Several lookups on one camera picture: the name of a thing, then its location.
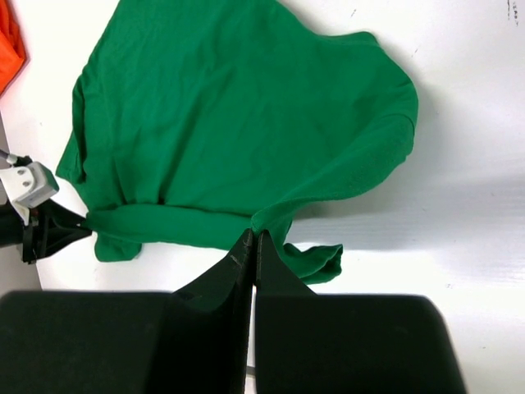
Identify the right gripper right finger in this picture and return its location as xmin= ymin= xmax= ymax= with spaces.
xmin=255 ymin=232 xmax=467 ymax=393

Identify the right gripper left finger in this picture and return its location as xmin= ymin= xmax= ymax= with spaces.
xmin=1 ymin=231 xmax=253 ymax=393

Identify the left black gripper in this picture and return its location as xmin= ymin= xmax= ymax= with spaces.
xmin=0 ymin=199 xmax=92 ymax=264

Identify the orange t-shirt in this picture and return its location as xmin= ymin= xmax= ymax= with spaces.
xmin=0 ymin=0 xmax=28 ymax=95

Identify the green t-shirt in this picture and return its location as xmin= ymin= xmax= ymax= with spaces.
xmin=57 ymin=1 xmax=418 ymax=284

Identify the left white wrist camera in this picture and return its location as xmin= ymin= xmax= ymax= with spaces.
xmin=1 ymin=150 xmax=60 ymax=227

